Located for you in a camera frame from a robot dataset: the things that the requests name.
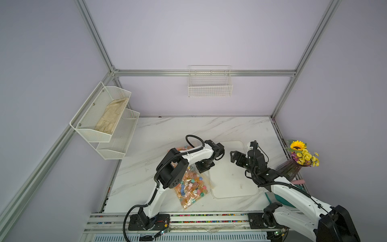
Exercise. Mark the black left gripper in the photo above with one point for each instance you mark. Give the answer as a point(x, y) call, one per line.
point(201, 169)

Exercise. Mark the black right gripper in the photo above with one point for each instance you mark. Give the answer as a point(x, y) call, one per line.
point(242, 157)

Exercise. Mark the clear ziploc bag of candies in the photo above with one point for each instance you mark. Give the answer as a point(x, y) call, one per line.
point(192, 187)

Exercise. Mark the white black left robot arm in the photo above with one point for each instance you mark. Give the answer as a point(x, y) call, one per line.
point(169, 174)

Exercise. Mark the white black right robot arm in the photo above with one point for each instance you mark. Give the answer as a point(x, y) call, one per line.
point(318, 221)

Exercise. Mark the white plastic tray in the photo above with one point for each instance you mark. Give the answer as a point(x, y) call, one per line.
point(227, 179)

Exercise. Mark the dark glass vase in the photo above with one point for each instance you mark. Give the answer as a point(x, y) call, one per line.
point(289, 169)

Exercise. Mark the green rubber glove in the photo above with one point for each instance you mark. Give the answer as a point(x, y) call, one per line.
point(274, 198)

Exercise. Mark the sunflower and yellow flower bouquet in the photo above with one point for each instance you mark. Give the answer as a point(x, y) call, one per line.
point(300, 154)

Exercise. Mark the beige cloth in shelf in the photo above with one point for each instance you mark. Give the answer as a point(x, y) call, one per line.
point(111, 116)

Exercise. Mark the white two-tier mesh shelf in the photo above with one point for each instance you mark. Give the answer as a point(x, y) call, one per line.
point(109, 147)

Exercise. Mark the white wire wall basket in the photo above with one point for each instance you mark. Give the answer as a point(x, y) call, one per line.
point(209, 81)

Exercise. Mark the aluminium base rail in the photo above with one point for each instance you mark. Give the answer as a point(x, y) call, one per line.
point(183, 227)

